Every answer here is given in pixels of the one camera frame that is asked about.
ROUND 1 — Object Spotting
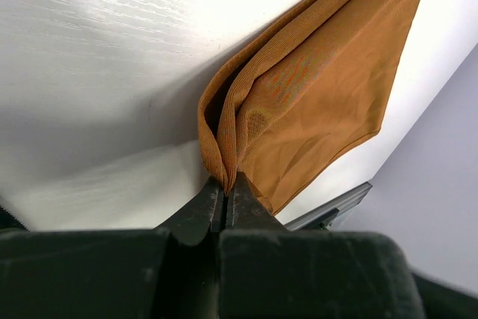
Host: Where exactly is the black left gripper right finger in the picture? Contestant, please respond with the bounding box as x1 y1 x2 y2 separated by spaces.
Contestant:
219 173 425 318

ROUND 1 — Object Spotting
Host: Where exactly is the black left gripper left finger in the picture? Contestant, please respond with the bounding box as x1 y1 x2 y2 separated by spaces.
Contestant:
1 179 224 318

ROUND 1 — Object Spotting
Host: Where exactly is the orange brown cloth napkin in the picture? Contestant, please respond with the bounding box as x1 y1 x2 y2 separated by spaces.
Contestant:
197 0 420 214

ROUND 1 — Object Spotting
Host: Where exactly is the aluminium table frame rail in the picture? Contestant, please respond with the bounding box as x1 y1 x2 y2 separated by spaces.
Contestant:
285 182 373 231

